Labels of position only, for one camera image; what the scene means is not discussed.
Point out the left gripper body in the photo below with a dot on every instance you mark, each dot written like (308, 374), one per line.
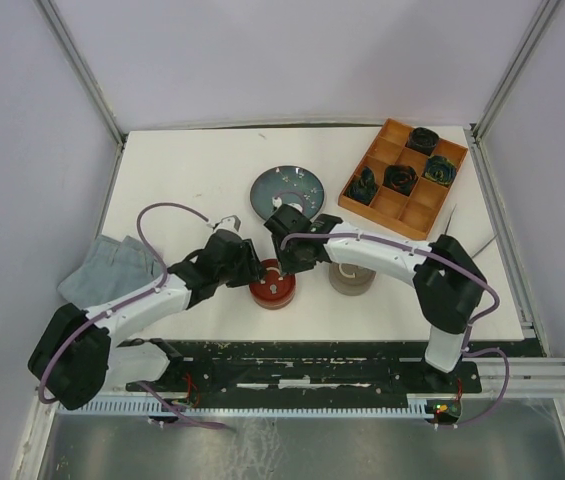
(240, 273)

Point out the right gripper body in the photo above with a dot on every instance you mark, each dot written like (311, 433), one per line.
(294, 262)

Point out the red lunch box lid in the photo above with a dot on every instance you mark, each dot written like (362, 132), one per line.
(275, 284)

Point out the red steel lunch bowl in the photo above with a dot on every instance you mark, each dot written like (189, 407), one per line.
(273, 303)

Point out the blue ceramic food plate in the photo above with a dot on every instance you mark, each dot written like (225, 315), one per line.
(290, 185)

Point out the beige lunch box lid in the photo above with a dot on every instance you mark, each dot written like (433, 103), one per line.
(350, 275)

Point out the wooden compartment tray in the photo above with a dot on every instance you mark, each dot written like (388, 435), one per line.
(411, 216)

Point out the metal tongs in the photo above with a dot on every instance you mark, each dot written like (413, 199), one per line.
(484, 244)

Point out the beige lunch box bowl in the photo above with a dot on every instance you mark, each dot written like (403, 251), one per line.
(351, 289)

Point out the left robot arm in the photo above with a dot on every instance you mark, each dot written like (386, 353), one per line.
(83, 351)

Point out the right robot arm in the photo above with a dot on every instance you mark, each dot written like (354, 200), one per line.
(448, 284)

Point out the blue rolled napkin left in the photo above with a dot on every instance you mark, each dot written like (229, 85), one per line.
(363, 188)

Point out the light blue cloth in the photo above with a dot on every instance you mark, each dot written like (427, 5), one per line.
(111, 269)

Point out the orange black rolled napkin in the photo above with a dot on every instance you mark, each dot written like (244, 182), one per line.
(400, 178)

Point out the green rolled napkin right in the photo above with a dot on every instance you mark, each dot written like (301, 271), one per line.
(440, 170)

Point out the dark rolled napkin top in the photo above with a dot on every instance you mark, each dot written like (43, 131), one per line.
(422, 140)

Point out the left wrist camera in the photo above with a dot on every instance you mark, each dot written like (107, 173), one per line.
(231, 223)

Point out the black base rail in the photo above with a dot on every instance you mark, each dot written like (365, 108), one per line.
(392, 369)

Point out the left aluminium frame post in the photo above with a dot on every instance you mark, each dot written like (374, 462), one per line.
(59, 28)

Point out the aluminium frame post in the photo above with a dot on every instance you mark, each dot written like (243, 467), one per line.
(531, 38)
(59, 28)

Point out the right aluminium frame post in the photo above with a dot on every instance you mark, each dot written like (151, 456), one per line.
(531, 38)

